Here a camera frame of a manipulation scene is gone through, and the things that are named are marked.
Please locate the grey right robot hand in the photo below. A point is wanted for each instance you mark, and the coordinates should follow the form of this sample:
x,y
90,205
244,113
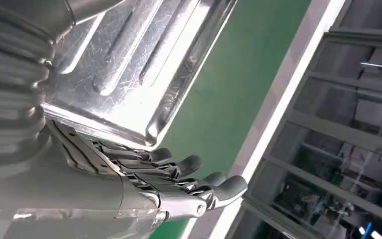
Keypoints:
x,y
62,198

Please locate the white electronic scale steel tray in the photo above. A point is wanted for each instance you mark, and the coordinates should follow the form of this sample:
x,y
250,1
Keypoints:
x,y
128,66

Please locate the green conveyor belt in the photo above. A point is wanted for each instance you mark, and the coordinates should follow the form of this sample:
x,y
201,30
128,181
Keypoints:
x,y
227,99

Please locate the aluminium conveyor frame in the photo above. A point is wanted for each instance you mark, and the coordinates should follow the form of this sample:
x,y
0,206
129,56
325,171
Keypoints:
x,y
280,99

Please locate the grey metal frame rack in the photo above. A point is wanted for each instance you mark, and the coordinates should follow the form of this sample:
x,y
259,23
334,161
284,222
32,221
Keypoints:
x,y
342,132

